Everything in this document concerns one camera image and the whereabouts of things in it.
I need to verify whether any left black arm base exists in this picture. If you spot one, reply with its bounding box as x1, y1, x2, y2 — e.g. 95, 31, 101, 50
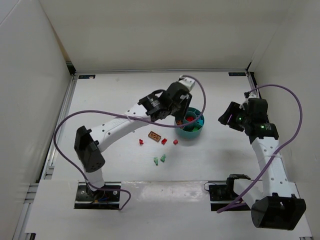
74, 182, 121, 210

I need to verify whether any green lego slope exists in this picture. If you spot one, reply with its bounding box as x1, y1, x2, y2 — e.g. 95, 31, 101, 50
160, 154, 166, 163
153, 157, 159, 166

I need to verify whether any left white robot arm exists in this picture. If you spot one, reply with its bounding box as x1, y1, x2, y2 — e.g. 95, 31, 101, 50
74, 78, 195, 191

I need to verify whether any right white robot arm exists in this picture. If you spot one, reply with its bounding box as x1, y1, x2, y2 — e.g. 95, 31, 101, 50
218, 98, 307, 231

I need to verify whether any red arch lego piece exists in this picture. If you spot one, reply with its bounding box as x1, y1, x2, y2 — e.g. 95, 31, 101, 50
161, 138, 168, 145

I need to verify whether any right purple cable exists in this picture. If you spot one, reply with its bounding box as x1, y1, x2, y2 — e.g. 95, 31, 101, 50
216, 83, 304, 214

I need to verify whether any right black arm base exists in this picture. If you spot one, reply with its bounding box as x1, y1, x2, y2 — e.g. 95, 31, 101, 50
203, 174, 251, 212

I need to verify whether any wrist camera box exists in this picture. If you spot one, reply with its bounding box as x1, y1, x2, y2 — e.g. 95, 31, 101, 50
244, 91, 259, 100
178, 75, 196, 92

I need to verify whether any teal divided round container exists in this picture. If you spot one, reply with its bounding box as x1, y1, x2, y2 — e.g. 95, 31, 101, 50
174, 107, 205, 140

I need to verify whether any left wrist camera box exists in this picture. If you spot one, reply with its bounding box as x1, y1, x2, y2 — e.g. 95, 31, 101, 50
178, 75, 196, 92

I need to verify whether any orange flat lego plate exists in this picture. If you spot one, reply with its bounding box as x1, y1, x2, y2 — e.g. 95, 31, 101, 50
148, 131, 162, 143

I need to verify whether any big red lego block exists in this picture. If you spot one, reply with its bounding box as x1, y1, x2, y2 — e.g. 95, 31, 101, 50
185, 116, 195, 122

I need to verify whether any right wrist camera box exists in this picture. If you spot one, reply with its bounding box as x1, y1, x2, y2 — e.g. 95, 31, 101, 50
244, 91, 259, 100

